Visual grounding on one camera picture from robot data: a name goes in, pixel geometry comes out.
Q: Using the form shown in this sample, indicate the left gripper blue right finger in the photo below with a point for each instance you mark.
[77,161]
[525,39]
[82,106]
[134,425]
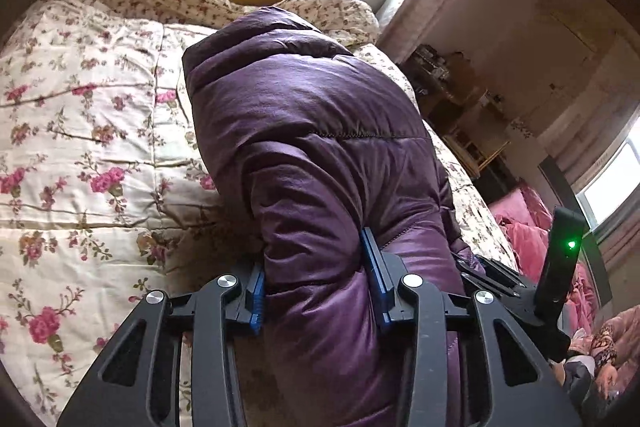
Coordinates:
[465,350]

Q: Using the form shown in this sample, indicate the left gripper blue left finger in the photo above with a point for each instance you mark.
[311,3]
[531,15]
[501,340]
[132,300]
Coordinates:
[135,379]

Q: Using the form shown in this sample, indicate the purple quilted down jacket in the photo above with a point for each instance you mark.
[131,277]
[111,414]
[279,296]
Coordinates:
[316,145]

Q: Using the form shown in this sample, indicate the black tracker with green light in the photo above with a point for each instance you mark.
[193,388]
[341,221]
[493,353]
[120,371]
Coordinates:
[564,245]

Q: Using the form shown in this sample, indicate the pink bedding pile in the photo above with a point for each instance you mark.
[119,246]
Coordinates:
[526,222]

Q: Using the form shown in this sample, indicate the floral cream bed quilt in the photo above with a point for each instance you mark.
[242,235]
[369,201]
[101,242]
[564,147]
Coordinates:
[104,195]

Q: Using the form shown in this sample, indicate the cluttered wooden bedside shelf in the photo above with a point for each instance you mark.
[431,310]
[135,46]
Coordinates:
[463,113]

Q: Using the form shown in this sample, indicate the floral pillow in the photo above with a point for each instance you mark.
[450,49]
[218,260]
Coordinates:
[350,22]

